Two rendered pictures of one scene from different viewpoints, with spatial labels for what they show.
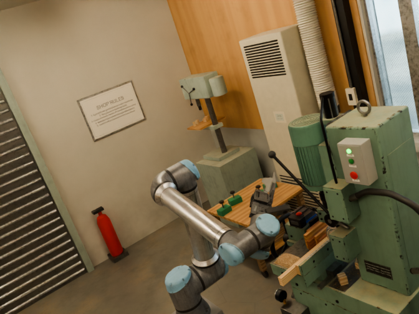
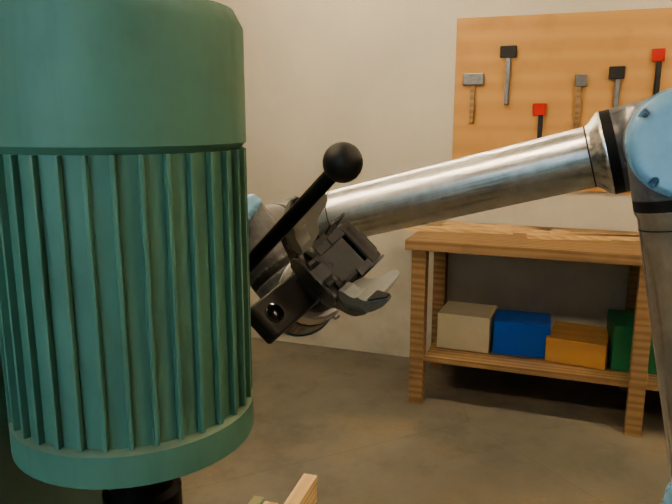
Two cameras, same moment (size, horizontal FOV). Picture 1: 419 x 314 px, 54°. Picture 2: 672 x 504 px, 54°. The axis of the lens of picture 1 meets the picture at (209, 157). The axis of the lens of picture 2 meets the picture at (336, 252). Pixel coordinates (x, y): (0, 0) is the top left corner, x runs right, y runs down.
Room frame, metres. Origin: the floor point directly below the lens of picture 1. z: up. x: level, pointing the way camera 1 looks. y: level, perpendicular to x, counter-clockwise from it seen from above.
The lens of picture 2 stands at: (2.18, -0.65, 1.43)
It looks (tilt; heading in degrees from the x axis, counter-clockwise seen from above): 12 degrees down; 139
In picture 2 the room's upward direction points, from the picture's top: straight up
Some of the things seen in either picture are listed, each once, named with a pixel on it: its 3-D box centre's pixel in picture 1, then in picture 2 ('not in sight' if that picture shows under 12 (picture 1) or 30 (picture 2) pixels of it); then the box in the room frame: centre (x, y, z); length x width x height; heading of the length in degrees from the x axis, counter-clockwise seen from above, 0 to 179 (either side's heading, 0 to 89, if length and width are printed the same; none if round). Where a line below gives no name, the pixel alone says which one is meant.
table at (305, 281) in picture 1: (320, 238); not in sight; (1.81, -0.39, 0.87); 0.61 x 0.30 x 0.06; 122
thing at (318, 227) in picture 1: (319, 231); not in sight; (1.77, -0.39, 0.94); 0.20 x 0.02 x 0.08; 122
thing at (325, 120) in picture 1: (332, 113); not in sight; (1.61, -0.53, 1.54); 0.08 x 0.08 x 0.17; 32
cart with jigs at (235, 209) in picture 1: (260, 220); not in sight; (3.26, -0.25, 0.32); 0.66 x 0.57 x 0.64; 119
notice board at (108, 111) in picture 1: (113, 110); not in sight; (4.48, 0.82, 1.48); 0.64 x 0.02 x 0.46; 119
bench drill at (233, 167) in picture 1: (224, 147); not in sight; (4.13, -0.17, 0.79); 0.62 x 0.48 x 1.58; 30
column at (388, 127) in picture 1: (383, 199); not in sight; (1.48, -0.61, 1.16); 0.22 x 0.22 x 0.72; 32
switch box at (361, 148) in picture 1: (357, 161); not in sight; (1.38, -0.50, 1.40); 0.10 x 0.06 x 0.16; 32
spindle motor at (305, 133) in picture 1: (315, 152); (125, 234); (1.72, -0.45, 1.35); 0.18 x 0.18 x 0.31
